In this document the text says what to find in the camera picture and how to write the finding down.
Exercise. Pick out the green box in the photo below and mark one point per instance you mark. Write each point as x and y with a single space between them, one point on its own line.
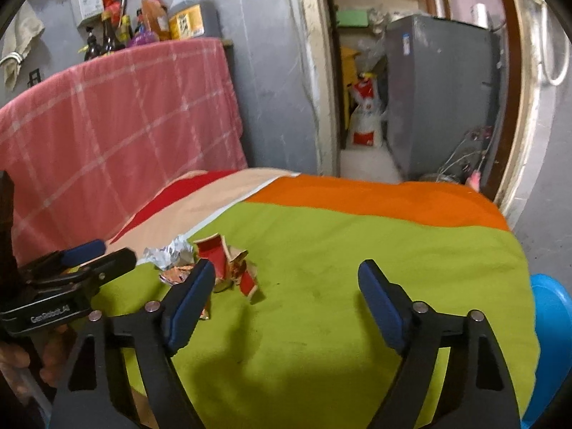
352 18

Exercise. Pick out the orange wrapper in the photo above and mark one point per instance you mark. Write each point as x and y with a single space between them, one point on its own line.
176 275

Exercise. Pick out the silver foil wrapper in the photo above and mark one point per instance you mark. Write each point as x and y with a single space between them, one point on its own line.
172 252

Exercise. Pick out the pink plaid cloth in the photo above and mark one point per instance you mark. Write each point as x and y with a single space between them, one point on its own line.
111 120

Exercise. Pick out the large cooking oil jug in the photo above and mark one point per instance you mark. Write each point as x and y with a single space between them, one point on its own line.
192 13

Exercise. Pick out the metal utensil holder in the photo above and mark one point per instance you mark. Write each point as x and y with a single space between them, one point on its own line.
89 5

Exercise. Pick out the red paper carton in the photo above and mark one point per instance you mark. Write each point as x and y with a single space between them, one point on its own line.
232 268

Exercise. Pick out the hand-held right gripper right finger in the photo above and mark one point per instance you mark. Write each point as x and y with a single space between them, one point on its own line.
384 313

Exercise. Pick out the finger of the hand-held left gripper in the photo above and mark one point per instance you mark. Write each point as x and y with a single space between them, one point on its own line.
85 251
107 268

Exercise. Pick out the colourful striped blanket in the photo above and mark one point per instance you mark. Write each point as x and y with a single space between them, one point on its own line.
335 254

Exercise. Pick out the white red sack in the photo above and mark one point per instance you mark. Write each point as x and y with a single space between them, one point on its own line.
366 116

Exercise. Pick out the beige towel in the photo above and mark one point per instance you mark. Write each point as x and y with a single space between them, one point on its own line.
20 40

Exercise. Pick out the pink bottle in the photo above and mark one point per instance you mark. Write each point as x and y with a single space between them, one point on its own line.
474 181

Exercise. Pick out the grey washing machine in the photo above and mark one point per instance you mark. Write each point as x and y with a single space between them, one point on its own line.
438 98

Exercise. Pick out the purple plastic bag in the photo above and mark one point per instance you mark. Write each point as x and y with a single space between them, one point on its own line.
142 39

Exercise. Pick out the person's left hand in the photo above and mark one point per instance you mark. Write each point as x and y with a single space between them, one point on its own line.
53 357

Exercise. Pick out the orange snack bag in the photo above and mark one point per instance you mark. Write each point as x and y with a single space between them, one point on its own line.
155 18

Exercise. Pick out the blue plastic bucket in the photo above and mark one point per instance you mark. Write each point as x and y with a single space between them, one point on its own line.
552 335

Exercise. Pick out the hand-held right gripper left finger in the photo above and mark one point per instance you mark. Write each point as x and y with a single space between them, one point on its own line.
192 308

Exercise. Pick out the white door frame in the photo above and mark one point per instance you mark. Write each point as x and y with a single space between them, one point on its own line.
319 76

